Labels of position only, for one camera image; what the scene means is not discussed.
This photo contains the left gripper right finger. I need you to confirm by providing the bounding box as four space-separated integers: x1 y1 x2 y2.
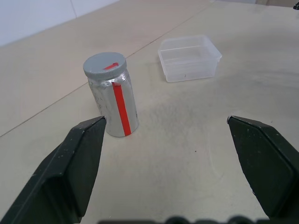
227 115 299 220

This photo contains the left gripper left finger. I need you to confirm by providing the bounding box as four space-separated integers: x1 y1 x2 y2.
0 116 107 224

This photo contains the clear plastic container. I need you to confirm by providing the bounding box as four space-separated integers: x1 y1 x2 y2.
157 35 223 83

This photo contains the grey plastic jar lid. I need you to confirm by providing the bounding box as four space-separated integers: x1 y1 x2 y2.
83 52 127 82

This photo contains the silver can with red stripe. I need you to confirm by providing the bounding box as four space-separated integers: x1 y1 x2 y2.
88 70 140 138

